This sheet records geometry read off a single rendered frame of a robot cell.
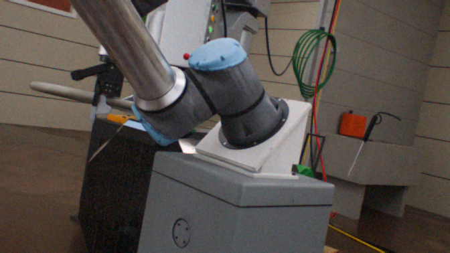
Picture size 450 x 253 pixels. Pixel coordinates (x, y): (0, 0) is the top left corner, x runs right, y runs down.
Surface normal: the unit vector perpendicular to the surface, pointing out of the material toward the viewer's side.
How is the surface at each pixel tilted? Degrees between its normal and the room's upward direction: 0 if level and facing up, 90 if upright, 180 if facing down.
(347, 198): 90
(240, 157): 48
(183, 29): 90
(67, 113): 90
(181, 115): 114
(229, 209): 90
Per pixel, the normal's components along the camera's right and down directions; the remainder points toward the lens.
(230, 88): 0.33, 0.40
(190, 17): -0.34, 0.00
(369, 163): 0.65, 0.16
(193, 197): -0.73, -0.10
